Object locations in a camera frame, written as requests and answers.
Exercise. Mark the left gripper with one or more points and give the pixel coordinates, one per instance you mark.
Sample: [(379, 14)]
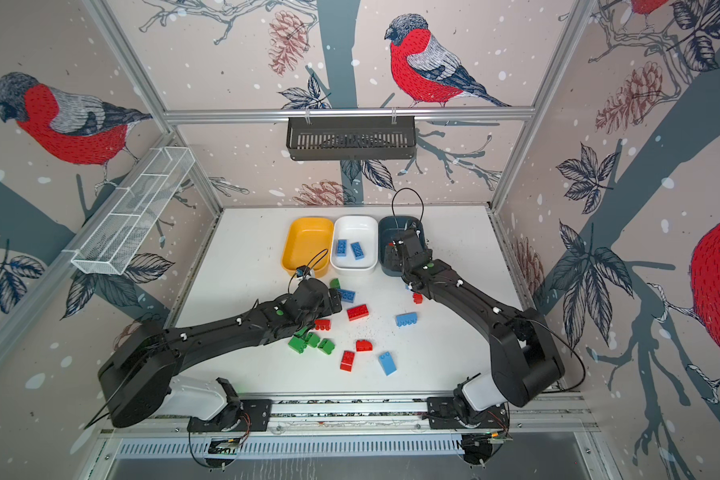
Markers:
[(331, 308)]

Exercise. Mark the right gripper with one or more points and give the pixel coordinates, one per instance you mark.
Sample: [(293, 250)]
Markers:
[(399, 258)]

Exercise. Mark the dark teal plastic bin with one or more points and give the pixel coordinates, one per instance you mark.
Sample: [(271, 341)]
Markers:
[(390, 231)]

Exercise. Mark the light blue lego brick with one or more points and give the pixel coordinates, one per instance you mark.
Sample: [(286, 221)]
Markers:
[(406, 319), (357, 251)]

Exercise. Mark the yellow plastic bin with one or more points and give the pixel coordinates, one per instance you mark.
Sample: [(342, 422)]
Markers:
[(308, 243)]

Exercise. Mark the white plastic bin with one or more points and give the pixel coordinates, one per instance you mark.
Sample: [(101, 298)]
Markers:
[(356, 228)]

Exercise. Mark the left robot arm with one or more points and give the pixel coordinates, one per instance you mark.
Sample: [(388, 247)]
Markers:
[(138, 376)]

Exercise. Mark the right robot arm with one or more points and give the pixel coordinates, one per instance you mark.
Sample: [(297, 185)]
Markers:
[(524, 360)]

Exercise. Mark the red lego brick studs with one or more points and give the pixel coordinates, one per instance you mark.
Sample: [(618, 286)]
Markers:
[(323, 325)]

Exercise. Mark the green lego brick middle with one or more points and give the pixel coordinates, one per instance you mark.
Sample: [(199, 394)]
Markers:
[(312, 339)]

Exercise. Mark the green lego brick left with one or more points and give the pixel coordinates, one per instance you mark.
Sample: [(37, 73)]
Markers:
[(297, 344)]

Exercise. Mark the green lego brick right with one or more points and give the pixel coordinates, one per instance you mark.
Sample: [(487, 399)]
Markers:
[(326, 346)]

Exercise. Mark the red rounded lego brick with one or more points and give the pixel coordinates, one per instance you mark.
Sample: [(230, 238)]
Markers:
[(363, 346)]

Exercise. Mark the red lego brick bottom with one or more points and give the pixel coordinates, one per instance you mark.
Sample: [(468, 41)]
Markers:
[(347, 361)]

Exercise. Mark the light blue lego bottom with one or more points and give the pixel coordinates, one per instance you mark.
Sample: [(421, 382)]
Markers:
[(387, 363)]

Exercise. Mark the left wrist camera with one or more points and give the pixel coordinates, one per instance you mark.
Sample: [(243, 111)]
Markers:
[(303, 271)]

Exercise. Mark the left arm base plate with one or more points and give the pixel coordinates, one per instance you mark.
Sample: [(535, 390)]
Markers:
[(237, 415)]

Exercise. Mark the black wall basket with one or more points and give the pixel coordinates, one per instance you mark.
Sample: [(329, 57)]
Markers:
[(351, 138)]

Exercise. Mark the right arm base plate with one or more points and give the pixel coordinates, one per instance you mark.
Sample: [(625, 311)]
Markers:
[(454, 412)]

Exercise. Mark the white wire mesh basket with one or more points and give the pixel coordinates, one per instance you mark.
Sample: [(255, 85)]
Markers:
[(138, 205)]

